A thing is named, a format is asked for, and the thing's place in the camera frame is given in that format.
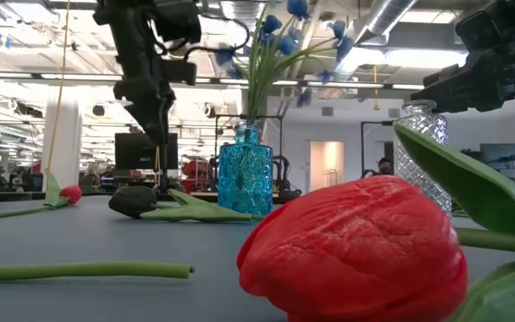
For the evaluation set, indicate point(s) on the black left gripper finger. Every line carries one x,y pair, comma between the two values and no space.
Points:
166,118
150,125

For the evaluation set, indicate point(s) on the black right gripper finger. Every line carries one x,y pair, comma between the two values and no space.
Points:
449,99
443,77

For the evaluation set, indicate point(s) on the black artificial tulip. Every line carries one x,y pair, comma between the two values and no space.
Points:
132,201

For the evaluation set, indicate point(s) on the yellow artificial tulip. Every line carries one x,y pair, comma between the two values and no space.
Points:
83,270

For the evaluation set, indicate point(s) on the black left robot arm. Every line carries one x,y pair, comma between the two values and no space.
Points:
128,36

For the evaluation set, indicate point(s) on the black background robot arm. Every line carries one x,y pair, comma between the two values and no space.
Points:
289,194

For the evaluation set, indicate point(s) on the clear glass vase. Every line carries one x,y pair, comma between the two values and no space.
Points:
423,121

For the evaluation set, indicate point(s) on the blue glass vase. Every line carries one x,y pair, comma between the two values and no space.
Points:
244,179

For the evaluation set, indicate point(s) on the black computer monitor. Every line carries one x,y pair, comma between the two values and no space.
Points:
132,152

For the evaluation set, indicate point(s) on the red machine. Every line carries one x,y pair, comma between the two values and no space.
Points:
195,173

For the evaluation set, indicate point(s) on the dark desk monitor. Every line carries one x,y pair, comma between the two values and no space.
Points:
503,154

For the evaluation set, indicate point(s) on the white round column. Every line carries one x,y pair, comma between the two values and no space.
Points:
67,143

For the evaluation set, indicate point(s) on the person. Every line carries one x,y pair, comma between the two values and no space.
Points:
385,166

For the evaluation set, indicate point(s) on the blue artificial flower bouquet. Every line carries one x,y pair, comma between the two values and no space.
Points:
257,80

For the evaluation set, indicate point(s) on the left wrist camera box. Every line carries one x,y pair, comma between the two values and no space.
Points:
180,72

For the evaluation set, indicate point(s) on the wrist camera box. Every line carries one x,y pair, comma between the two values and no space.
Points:
481,29
180,72

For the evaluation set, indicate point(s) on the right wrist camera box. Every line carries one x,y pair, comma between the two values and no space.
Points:
481,29

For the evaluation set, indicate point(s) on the silver ventilation duct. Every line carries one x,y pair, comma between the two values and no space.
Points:
387,18

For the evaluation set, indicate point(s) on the black table frame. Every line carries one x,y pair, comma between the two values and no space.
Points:
7,196

